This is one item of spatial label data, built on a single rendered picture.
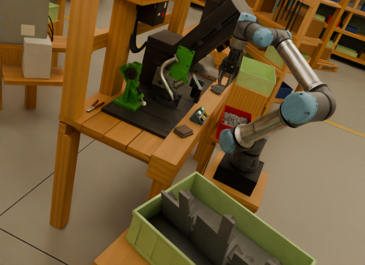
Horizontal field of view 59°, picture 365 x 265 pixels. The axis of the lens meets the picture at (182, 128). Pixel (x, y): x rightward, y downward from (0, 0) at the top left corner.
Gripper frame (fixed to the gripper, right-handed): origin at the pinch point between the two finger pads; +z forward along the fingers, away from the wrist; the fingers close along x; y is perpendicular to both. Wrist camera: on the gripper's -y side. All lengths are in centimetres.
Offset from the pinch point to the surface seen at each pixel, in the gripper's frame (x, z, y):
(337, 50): 182, 101, -874
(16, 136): -158, 130, -35
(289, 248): 54, 36, 49
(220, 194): 20, 35, 37
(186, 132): -10.5, 36.4, -2.5
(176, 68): -36, 16, -37
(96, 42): -74, 6, -2
